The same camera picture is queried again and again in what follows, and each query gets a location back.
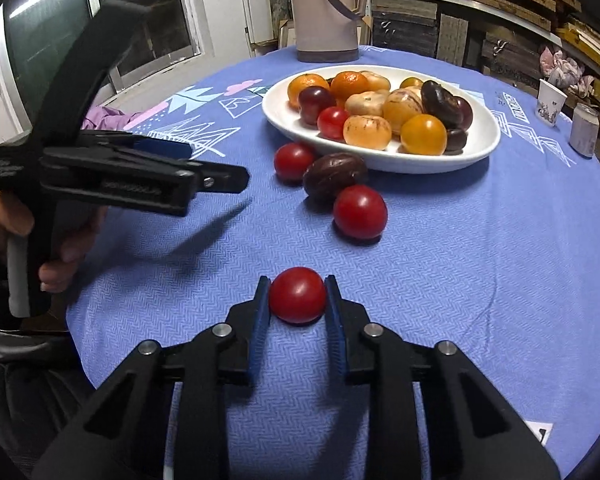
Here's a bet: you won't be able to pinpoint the white framed window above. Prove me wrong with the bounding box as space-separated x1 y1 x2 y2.
0 0 216 116

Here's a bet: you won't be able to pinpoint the crumpled pink cloth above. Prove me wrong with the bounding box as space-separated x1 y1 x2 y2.
539 44 596 96

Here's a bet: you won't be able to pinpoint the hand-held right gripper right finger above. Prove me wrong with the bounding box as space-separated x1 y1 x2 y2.
324 275 562 480

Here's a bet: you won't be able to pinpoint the silver drink can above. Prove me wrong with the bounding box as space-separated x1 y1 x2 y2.
569 103 600 157

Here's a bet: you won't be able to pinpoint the white oval plate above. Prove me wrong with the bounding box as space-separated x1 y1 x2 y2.
261 65 502 175

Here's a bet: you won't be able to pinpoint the person's dark jacket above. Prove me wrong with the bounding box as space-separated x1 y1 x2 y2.
0 325 96 480

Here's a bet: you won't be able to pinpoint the purple satin cloth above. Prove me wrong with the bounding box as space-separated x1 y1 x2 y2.
82 105 143 133

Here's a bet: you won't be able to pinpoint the person's left hand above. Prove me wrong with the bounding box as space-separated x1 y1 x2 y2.
0 191 107 294

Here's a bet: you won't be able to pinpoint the red tomato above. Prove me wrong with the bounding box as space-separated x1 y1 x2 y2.
333 184 389 240
269 266 328 324
273 142 317 183
317 106 351 141

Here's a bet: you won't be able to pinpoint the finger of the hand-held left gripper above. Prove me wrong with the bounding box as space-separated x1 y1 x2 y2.
192 162 252 195
79 129 195 163

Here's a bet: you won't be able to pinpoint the dark red plum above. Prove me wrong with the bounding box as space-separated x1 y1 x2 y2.
298 85 338 126
452 96 474 131

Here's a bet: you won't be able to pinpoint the beige thermos flask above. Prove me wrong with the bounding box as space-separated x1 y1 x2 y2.
285 0 371 63

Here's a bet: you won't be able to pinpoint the dark purple passion fruit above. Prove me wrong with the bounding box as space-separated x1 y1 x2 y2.
302 152 369 204

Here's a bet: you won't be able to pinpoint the orange mandarin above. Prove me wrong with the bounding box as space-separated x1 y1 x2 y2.
287 73 331 109
329 70 369 102

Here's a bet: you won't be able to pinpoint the large orange-yellow tomato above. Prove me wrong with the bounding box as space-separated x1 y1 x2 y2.
400 114 448 156

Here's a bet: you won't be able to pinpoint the white paper cup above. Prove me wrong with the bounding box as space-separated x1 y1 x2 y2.
536 78 568 126

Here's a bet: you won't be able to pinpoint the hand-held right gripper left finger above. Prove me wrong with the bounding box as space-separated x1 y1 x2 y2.
32 275 272 480

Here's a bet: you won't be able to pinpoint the white leaning boards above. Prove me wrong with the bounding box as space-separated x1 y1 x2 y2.
237 0 281 56

